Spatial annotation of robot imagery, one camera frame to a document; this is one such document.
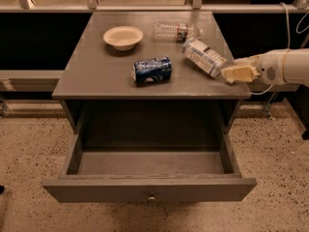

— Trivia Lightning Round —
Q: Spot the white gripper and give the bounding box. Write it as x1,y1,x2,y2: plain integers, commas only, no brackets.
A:
221,49,287,85

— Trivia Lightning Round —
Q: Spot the blue labelled plastic bottle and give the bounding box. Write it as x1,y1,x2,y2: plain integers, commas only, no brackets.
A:
182,38,228,78

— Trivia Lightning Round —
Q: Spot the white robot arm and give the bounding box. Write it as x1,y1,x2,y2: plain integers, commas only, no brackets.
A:
221,48,309,86

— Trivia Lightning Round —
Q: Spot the clear plastic water bottle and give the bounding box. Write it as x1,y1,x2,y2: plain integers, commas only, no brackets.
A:
153,22,203,44

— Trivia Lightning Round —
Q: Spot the grey open top drawer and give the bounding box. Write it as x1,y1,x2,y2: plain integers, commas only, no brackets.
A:
42,101,258,204

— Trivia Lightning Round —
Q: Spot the blue soda can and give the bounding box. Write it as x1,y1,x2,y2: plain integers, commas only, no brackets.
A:
132,57,172,83

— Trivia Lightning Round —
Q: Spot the grey wooden cabinet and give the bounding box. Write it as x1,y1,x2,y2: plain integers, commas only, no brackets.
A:
51,10,252,134

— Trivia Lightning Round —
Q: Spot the white paper bowl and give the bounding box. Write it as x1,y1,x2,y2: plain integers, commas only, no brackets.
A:
103,26,143,51

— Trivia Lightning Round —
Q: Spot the metal railing frame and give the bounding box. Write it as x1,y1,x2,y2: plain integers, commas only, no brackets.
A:
1,0,308,92

